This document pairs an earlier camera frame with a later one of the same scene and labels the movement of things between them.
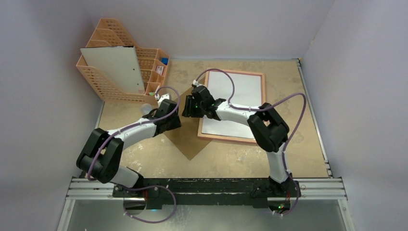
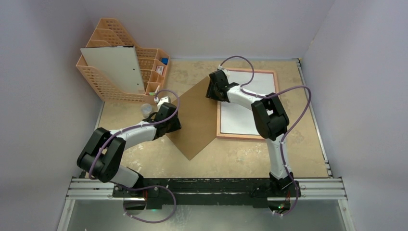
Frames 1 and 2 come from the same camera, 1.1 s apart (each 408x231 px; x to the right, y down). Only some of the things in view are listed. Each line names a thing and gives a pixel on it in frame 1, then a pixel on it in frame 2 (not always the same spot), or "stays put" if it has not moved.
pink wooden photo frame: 241,139 to 234,135
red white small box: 159,69 stays put
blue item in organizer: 164,60 stays put
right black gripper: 188,110 to 211,92
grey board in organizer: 118,65 stays put
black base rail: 208,193 stays put
